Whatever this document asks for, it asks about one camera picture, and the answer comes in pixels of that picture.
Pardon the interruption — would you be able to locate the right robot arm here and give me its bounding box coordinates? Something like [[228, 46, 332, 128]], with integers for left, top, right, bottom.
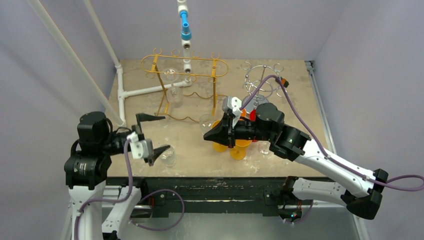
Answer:
[[203, 103, 388, 220]]

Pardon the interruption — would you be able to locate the left yellow plastic goblet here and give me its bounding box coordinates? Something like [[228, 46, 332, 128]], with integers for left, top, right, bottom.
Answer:
[[212, 120, 229, 153]]

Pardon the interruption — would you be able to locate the chrome round glass rack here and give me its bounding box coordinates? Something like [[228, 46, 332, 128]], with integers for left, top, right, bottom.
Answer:
[[240, 61, 285, 115]]

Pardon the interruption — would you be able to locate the yellow plastic goblet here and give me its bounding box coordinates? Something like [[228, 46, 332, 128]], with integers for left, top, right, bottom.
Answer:
[[229, 139, 252, 161], [212, 120, 229, 153]]

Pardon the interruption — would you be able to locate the round clear wine glass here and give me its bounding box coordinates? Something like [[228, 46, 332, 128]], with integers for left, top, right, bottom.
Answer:
[[161, 67, 183, 108]]

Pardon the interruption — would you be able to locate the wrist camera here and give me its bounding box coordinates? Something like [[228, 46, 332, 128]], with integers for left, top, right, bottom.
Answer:
[[221, 96, 242, 128], [126, 131, 154, 161]]

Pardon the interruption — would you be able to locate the clear glass near front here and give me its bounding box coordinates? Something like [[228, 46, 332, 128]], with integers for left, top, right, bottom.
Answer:
[[159, 146, 177, 167]]

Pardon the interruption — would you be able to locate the blue pipe fitting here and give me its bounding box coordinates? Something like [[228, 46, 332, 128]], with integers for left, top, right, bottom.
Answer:
[[180, 10, 192, 41]]

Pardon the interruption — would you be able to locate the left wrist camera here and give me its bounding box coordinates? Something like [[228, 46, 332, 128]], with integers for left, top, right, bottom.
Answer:
[[126, 131, 154, 161]]

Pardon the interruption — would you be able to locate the gold wire glass rack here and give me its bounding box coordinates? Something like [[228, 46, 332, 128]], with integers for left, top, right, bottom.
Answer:
[[140, 49, 229, 123]]

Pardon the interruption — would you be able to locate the red plastic goblet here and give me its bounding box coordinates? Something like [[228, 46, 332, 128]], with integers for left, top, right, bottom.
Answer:
[[249, 109, 258, 143]]

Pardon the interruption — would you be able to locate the right yellow plastic goblet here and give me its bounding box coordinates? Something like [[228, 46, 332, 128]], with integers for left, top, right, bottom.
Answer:
[[229, 139, 252, 161]]

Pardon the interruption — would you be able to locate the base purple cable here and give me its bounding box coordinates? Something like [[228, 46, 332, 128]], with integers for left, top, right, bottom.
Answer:
[[127, 188, 186, 232]]

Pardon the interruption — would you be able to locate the orange plastic goblet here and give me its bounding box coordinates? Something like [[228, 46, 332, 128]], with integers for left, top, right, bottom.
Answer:
[[240, 109, 247, 118]]

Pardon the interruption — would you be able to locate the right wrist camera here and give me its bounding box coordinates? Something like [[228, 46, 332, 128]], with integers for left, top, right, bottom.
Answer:
[[221, 96, 242, 128]]

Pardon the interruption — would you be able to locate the white PVC pipe frame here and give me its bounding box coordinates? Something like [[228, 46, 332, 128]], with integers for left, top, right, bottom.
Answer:
[[27, 0, 196, 127]]

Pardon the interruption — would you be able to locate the black mounting base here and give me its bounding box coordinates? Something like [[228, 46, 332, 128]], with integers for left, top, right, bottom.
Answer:
[[105, 176, 319, 220]]

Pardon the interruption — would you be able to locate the clear champagne flute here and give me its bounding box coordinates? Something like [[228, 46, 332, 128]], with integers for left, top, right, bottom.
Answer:
[[257, 141, 272, 156]]

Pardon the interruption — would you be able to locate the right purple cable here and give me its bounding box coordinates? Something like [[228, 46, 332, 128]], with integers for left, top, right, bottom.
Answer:
[[239, 74, 424, 192]]

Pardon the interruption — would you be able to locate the patterned clear goblet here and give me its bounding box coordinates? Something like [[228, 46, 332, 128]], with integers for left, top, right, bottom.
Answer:
[[199, 113, 215, 135]]

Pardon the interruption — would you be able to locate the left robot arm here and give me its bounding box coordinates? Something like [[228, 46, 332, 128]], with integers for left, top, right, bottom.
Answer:
[[64, 111, 170, 240]]

